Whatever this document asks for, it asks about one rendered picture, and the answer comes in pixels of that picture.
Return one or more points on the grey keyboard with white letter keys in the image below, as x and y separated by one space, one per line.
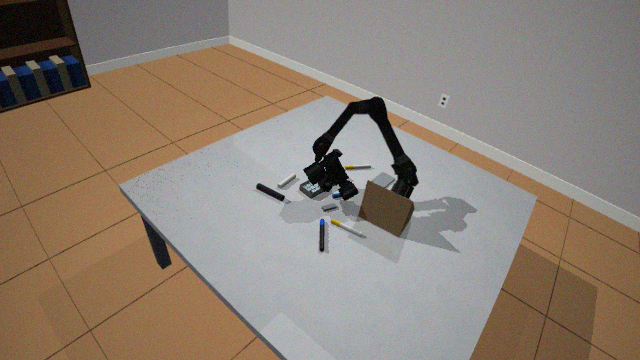
310 190

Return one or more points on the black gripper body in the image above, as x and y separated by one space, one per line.
348 189

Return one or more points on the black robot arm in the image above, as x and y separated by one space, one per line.
375 107

